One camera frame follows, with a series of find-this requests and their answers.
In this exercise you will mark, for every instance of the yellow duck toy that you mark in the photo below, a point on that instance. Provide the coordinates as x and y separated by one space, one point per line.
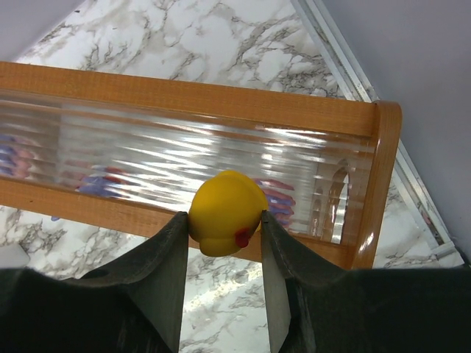
225 213

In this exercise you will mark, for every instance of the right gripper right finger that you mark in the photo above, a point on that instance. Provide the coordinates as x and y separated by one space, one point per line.
313 305

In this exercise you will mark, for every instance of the purple bunny orange cup toy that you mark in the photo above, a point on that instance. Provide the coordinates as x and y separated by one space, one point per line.
105 181

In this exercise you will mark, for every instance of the wooden tiered shelf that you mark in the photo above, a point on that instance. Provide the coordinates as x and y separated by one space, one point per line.
325 164

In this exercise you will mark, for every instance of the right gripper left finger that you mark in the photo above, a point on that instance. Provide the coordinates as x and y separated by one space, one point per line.
132 304

